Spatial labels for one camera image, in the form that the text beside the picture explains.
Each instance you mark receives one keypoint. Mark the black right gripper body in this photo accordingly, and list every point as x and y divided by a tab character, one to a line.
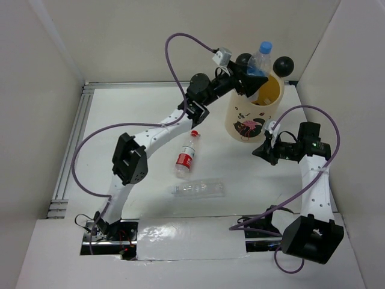
286	150

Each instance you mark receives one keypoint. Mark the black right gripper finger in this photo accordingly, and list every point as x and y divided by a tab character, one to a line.
263	150
269	157

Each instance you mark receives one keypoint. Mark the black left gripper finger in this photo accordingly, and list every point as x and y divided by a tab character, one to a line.
250	84
240	71

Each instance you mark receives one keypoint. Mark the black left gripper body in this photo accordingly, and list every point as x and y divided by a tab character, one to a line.
225	82

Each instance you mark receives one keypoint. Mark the crushed blue cap water bottle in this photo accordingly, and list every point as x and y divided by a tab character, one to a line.
259	63

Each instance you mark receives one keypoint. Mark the clear unlabelled plastic bottle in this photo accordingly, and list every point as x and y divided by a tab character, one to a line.
198	189

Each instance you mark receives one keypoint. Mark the red label red cap bottle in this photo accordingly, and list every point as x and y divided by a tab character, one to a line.
185	158

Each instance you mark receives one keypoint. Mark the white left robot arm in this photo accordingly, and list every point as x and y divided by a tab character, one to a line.
132	151

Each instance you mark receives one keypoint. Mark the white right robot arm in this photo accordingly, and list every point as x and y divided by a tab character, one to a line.
314	235

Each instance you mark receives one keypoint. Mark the cream bin with black ears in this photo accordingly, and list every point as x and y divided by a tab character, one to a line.
245	120

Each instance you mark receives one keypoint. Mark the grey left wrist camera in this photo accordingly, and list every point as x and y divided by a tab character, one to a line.
222	57

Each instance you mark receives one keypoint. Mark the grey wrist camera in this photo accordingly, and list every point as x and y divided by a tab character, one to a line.
271	129
222	57

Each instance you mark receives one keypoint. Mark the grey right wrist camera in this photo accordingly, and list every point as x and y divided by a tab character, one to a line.
271	129

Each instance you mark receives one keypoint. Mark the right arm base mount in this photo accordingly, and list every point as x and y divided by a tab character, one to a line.
269	231

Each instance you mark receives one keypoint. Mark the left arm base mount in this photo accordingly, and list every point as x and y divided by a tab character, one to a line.
122	242

